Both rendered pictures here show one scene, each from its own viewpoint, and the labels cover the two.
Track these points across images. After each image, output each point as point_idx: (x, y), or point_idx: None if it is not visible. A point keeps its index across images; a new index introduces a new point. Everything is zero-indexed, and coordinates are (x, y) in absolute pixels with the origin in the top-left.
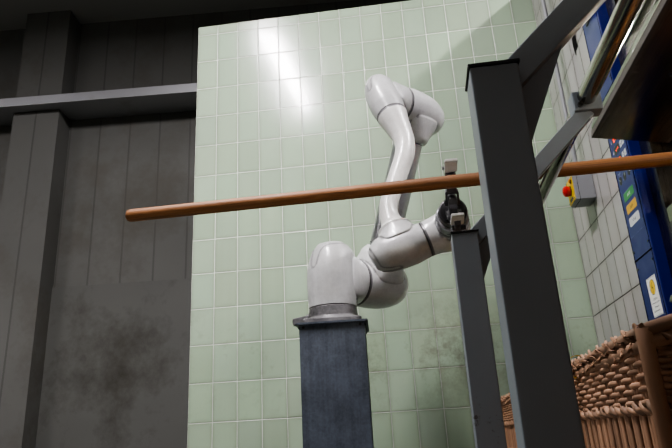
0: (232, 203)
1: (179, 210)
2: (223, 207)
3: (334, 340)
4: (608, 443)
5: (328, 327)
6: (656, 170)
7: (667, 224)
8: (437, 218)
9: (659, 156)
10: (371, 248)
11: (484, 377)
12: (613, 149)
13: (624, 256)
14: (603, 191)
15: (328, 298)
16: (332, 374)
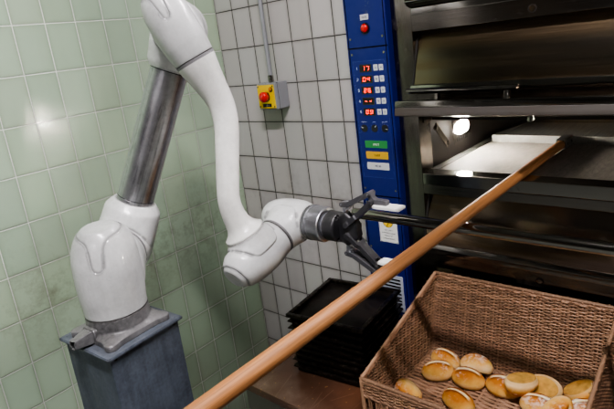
0: (260, 375)
1: None
2: (248, 387)
3: (152, 355)
4: None
5: (142, 344)
6: (419, 141)
7: (419, 184)
8: (318, 231)
9: (509, 186)
10: (240, 270)
11: None
12: (361, 98)
13: (328, 172)
14: (306, 108)
15: (130, 308)
16: (155, 392)
